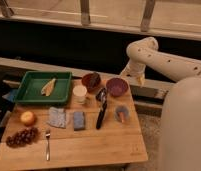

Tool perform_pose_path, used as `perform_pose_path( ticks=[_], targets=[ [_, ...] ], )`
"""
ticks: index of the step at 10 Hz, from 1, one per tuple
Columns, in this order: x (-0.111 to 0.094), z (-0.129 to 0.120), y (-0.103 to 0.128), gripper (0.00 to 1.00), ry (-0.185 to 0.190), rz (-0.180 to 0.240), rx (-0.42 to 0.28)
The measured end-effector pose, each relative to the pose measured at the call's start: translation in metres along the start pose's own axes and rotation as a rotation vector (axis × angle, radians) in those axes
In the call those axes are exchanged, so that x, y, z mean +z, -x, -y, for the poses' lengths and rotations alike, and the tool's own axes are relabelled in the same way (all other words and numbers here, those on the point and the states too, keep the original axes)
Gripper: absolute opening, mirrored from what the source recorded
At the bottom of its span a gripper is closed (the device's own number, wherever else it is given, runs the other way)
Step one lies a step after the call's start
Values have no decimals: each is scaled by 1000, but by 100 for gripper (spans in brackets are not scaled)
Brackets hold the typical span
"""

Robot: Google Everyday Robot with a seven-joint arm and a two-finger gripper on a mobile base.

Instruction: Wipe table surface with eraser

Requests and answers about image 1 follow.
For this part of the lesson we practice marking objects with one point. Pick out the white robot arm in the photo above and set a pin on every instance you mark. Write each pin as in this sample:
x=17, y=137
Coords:
x=180, y=131

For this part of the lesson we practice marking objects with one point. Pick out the red-brown bowl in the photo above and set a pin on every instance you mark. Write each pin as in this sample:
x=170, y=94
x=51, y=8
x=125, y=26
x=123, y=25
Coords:
x=91, y=81

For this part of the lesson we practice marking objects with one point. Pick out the purple bowl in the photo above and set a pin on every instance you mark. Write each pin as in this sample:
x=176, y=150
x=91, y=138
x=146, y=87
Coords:
x=116, y=87

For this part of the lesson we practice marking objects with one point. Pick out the white cup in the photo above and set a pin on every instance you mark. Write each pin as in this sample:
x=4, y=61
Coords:
x=80, y=92

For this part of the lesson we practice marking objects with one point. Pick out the small grey dish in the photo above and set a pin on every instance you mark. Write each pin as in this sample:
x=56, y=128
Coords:
x=121, y=114

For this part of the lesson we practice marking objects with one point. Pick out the blue sponge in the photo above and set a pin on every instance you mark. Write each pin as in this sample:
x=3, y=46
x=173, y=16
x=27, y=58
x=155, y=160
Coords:
x=79, y=120

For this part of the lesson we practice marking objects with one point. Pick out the light blue cloth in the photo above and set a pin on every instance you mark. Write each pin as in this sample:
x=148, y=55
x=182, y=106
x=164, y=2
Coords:
x=57, y=117

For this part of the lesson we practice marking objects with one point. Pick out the green plastic tray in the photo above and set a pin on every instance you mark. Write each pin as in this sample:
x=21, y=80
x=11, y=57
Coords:
x=29, y=92

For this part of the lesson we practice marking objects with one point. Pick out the silver fork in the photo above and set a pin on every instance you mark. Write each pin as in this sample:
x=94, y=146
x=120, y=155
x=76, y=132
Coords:
x=47, y=135

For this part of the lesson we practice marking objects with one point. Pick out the yellow apple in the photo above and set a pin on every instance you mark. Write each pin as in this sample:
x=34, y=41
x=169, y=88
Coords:
x=28, y=118

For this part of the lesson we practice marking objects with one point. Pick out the bunch of dark grapes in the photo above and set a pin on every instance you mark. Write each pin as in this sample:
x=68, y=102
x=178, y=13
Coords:
x=22, y=138

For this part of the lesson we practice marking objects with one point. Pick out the blue object beside tray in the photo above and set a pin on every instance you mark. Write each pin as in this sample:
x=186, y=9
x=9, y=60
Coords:
x=11, y=95

